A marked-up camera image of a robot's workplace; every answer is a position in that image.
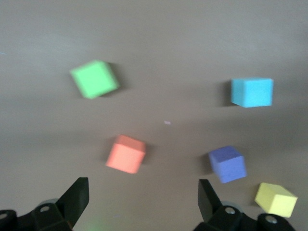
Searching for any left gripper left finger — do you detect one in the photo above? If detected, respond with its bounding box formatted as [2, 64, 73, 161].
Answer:
[0, 177, 90, 231]

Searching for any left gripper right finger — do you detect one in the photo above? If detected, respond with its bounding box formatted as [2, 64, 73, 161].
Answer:
[193, 179, 295, 231]

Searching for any yellow foam cube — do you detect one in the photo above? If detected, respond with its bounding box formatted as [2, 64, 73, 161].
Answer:
[254, 182, 298, 218]

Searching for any orange foam cube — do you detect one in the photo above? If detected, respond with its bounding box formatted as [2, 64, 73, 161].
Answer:
[104, 134, 147, 175]

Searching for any light blue foam cube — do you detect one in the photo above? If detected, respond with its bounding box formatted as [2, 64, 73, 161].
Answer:
[230, 77, 274, 108]

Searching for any green foam cube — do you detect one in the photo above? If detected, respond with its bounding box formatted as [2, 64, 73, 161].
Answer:
[69, 59, 120, 100]

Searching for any purple foam cube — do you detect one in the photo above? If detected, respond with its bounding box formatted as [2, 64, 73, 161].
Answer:
[208, 145, 248, 184]

